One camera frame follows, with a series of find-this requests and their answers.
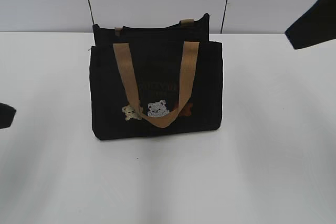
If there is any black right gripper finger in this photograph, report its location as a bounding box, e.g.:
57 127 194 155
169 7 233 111
285 0 335 50

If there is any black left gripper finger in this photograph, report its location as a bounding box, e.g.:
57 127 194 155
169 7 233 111
0 103 16 129

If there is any black canvas tote bag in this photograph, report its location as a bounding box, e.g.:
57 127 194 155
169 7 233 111
89 14 223 140

